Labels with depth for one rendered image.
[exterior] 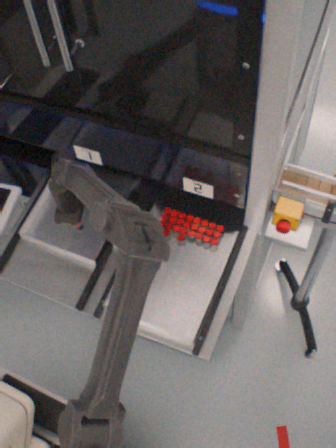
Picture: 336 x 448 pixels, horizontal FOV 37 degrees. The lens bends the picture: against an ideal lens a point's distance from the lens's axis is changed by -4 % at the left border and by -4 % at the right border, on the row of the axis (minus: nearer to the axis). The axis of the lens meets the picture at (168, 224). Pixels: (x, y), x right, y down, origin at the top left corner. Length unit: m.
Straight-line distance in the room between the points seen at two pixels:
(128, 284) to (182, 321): 0.58
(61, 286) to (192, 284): 0.37
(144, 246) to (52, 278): 0.72
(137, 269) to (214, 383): 1.47
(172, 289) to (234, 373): 0.91
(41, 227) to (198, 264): 0.49
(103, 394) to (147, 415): 1.33
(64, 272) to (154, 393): 0.91
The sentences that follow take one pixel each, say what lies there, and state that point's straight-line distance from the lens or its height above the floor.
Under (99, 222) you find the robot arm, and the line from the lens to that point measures 0.88.
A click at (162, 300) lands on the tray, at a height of 0.88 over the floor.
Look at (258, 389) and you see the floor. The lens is 2.25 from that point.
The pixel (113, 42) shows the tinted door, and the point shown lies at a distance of 1.13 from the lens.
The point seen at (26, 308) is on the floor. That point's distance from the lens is 2.48.
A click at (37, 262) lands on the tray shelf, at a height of 0.88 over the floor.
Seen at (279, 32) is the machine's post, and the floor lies 1.60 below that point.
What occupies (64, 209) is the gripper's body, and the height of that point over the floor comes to 1.09.
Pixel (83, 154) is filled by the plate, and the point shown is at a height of 1.02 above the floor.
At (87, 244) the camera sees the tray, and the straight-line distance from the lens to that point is 1.52.
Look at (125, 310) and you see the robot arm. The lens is 0.84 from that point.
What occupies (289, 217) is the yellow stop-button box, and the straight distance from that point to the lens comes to 1.37.
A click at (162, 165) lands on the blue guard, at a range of 1.39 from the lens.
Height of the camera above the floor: 2.19
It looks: 60 degrees down
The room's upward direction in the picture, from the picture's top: 8 degrees counter-clockwise
